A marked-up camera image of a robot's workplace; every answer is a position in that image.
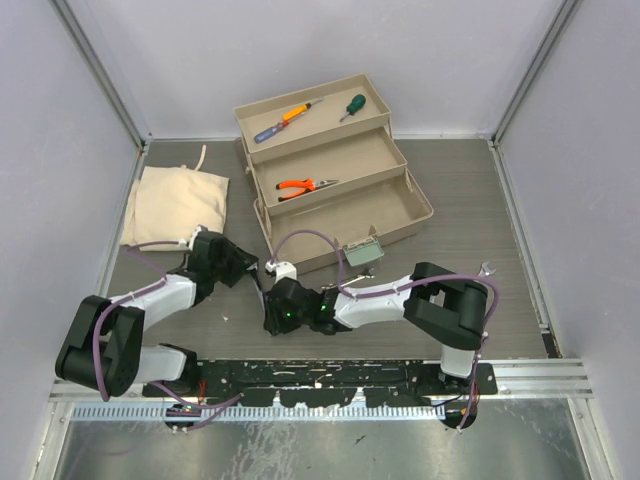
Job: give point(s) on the yellow handled tool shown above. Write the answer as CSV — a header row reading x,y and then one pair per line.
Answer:
x,y
299,110

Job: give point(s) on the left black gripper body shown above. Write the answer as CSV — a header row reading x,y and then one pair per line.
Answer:
x,y
223,270

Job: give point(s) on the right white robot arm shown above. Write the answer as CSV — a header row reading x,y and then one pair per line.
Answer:
x,y
450,308

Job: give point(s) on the silver wrench near right arm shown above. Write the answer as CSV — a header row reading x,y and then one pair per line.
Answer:
x,y
486,269

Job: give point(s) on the beige cloth bag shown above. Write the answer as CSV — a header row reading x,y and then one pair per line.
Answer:
x,y
167,204

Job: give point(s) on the green handled screwdriver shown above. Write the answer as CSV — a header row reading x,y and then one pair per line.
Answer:
x,y
356,104

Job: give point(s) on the brown translucent toolbox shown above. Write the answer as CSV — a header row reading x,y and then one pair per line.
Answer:
x,y
376,201

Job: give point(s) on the large silver wrench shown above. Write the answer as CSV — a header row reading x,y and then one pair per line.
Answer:
x,y
258,285

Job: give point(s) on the blue handled screwdriver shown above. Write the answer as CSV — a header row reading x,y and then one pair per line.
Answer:
x,y
270,132

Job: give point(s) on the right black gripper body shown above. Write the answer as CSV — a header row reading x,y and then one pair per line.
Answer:
x,y
284,323

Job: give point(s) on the orange handled pliers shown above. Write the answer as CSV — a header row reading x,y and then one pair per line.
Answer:
x,y
303,187

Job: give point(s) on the small silver wrench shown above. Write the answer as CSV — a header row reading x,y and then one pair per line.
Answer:
x,y
367,273

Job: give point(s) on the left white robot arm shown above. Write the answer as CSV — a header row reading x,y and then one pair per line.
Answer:
x,y
103,349

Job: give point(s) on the slotted cable duct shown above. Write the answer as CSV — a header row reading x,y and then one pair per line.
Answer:
x,y
152,411

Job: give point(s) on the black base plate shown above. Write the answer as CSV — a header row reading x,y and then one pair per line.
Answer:
x,y
261,383

